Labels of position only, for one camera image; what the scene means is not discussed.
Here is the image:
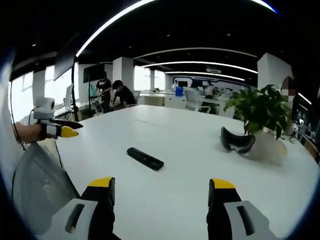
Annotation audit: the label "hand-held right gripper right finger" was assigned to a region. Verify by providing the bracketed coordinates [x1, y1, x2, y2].
[206, 178, 279, 240]

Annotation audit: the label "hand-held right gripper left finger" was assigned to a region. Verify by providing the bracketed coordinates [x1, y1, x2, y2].
[44, 176, 116, 240]

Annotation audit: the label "black remote control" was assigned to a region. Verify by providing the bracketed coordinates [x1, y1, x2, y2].
[126, 147, 165, 172]

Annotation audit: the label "person's left hand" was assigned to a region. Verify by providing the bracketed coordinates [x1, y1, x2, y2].
[12, 121, 43, 144]

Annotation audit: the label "black monitor stand pole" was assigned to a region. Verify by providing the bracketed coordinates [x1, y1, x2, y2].
[71, 56, 80, 122]

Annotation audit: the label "grey mesh office chair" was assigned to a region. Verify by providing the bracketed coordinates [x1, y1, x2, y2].
[11, 141, 82, 236]

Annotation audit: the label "black headset goggles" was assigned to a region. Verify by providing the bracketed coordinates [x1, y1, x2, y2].
[220, 126, 257, 155]

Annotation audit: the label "white plant pot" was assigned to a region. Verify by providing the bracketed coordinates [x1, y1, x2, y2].
[249, 128, 289, 166]

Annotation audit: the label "green potted plant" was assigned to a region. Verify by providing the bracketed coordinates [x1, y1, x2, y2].
[223, 84, 293, 141]

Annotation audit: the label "white office chair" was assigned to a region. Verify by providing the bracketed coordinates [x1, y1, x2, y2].
[184, 88, 213, 113]

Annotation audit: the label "black cable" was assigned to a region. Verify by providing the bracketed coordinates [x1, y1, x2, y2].
[8, 57, 27, 152]

